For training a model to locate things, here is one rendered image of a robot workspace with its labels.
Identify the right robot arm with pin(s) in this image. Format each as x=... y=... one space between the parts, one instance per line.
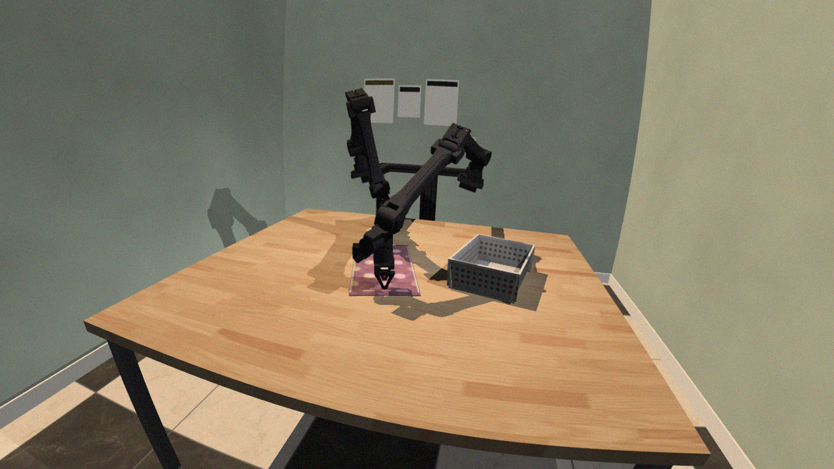
x=362 y=144

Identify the grey rectangular perforated basket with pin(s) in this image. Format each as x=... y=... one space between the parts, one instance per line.
x=491 y=279

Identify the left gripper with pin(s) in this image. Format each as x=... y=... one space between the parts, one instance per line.
x=385 y=273

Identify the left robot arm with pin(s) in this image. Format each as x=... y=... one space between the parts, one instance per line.
x=391 y=215

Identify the pink polka-dot towel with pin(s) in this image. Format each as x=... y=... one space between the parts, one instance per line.
x=404 y=282

